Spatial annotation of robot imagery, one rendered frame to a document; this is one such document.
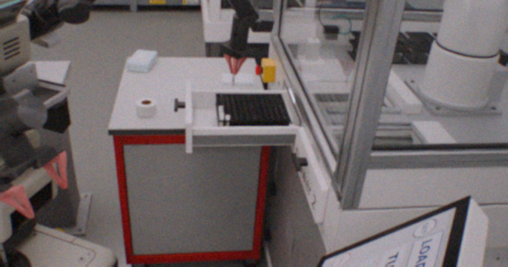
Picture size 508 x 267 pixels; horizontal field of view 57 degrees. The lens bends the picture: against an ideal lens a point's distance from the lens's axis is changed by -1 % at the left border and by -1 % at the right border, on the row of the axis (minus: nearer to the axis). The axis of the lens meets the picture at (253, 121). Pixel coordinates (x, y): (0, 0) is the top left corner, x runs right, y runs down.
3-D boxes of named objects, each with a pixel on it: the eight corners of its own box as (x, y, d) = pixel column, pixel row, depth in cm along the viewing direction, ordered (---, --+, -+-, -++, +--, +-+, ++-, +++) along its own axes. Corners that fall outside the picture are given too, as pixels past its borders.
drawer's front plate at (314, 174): (315, 224, 116) (321, 189, 111) (292, 157, 141) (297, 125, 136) (322, 224, 117) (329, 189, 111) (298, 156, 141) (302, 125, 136)
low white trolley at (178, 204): (125, 281, 197) (107, 128, 159) (137, 188, 250) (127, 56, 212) (260, 274, 205) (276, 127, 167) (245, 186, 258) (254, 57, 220)
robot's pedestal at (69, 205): (17, 240, 213) (-22, 92, 174) (31, 198, 238) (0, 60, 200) (85, 236, 218) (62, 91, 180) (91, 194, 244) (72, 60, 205)
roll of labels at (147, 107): (132, 113, 169) (131, 103, 167) (146, 105, 174) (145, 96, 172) (147, 119, 166) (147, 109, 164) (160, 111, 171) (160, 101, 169)
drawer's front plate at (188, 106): (186, 154, 139) (185, 122, 133) (186, 107, 164) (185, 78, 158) (192, 153, 139) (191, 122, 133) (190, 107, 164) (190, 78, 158)
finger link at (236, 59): (230, 66, 160) (233, 41, 155) (246, 74, 157) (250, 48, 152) (217, 72, 155) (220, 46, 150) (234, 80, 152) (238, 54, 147)
